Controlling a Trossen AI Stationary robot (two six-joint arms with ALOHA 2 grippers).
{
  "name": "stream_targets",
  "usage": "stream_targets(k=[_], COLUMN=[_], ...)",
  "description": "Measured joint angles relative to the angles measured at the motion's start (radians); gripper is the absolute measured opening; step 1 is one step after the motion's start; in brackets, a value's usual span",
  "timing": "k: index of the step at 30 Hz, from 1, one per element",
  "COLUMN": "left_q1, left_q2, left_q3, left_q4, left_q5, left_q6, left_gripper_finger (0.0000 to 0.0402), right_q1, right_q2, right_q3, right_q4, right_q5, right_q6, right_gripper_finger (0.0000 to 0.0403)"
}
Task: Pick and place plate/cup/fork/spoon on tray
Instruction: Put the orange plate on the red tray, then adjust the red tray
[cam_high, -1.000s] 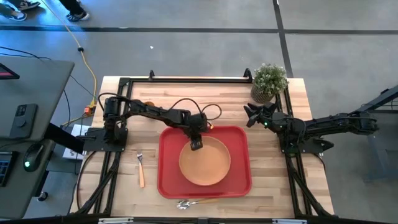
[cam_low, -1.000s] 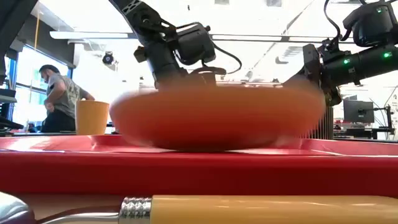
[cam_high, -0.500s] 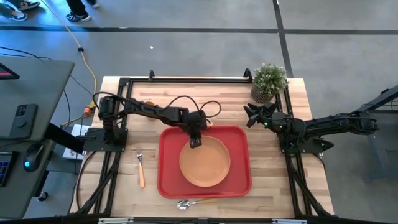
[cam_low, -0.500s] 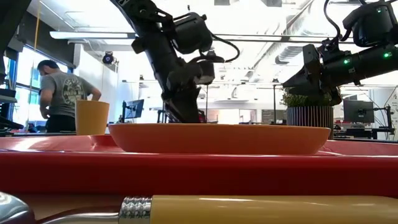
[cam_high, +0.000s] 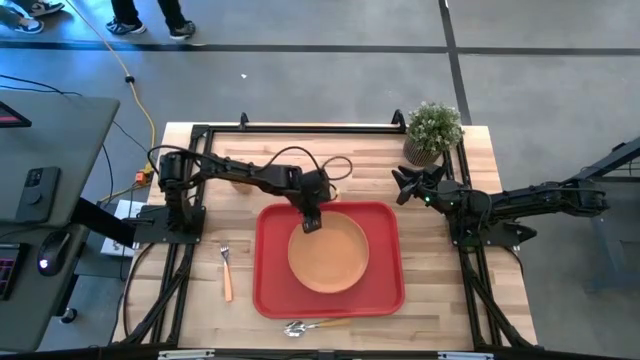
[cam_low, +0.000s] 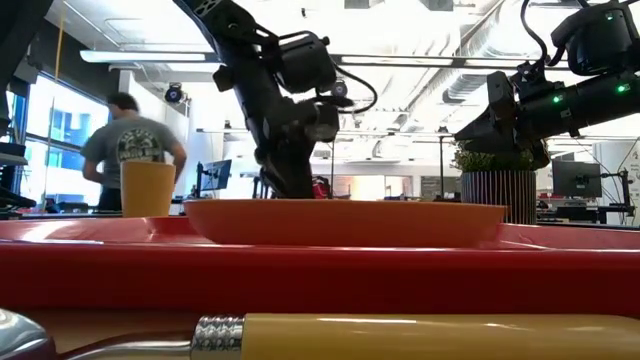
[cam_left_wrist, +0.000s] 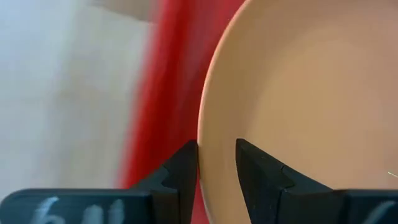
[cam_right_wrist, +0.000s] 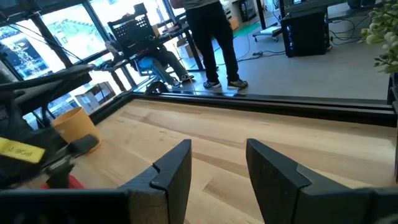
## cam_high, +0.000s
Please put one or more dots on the black metal table frame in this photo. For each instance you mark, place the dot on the black metal table frame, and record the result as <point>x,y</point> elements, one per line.
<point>300,129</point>

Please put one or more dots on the person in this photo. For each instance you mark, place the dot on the person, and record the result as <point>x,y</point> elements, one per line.
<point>172,22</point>
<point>35,15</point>

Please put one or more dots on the black keyboard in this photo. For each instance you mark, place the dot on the black keyboard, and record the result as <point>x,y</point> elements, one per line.
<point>7,272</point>

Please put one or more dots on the black smartphone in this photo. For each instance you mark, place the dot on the black smartphone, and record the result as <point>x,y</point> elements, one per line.
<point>37,195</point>

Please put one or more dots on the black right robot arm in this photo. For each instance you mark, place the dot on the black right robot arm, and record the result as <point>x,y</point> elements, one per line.
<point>540,197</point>

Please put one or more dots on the silver frame bracket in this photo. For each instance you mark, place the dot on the silver frame bracket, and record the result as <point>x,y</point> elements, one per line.
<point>465,356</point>
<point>186,354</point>

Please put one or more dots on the dark metal stand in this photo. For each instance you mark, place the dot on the dark metal stand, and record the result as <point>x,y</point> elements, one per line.
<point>615,160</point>

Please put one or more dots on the white power box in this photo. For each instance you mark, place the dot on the white power box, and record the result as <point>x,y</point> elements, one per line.
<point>120,240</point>

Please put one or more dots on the striped plant pot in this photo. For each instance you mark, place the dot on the striped plant pot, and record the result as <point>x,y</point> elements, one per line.
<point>419,156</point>

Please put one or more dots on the green artificial plant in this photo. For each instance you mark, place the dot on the green artificial plant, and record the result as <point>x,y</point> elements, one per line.
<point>434,127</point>

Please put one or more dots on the black computer mouse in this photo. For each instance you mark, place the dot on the black computer mouse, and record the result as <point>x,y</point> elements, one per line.
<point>52,252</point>

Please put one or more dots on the red plastic tray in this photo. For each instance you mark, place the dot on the red plastic tray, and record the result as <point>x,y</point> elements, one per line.
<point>272,290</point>

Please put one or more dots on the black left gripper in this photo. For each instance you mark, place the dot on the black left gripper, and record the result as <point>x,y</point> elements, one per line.
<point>314,192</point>

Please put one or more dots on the black frame hook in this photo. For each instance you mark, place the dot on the black frame hook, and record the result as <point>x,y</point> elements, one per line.
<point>398,120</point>
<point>244,121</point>

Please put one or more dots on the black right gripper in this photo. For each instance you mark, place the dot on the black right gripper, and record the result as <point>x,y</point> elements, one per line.
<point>436,192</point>

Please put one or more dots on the grey desk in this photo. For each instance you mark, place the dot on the grey desk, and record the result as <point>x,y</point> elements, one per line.
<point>65,150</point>

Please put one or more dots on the orange round plate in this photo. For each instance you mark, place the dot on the orange round plate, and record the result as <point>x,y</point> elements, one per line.
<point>330,255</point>

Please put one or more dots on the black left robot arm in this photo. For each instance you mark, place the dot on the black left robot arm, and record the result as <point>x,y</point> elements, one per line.
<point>235,172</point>

